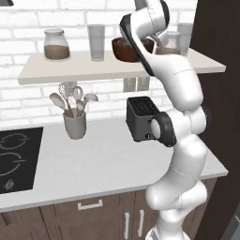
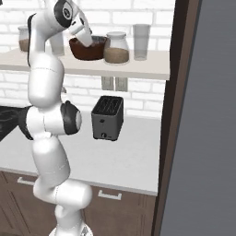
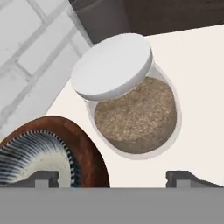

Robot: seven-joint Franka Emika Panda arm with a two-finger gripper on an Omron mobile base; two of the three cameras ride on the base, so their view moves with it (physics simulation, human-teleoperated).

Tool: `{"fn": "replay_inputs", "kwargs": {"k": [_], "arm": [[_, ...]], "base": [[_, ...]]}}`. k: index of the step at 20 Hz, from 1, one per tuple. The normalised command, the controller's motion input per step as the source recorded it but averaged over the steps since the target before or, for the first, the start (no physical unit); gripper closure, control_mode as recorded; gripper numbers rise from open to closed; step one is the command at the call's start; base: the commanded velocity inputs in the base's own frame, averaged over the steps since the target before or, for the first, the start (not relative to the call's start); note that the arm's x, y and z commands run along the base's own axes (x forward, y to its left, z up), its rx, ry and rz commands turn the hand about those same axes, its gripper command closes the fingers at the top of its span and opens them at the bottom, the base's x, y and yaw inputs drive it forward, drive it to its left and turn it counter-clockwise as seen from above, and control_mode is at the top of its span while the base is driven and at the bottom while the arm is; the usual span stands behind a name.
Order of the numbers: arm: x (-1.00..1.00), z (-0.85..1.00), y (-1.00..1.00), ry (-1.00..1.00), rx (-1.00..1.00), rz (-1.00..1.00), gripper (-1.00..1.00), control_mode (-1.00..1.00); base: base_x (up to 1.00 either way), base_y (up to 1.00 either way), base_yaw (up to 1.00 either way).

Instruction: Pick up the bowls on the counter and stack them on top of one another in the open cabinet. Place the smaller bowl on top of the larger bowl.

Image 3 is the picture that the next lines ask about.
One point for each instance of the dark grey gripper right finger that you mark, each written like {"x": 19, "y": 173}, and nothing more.
{"x": 180, "y": 178}

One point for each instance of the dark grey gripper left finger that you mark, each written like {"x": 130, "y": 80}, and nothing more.
{"x": 43, "y": 178}

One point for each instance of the brown bowl with striped inside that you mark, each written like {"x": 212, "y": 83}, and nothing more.
{"x": 58, "y": 145}

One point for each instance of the glass jar with white lid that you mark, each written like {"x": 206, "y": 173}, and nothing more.
{"x": 128, "y": 96}

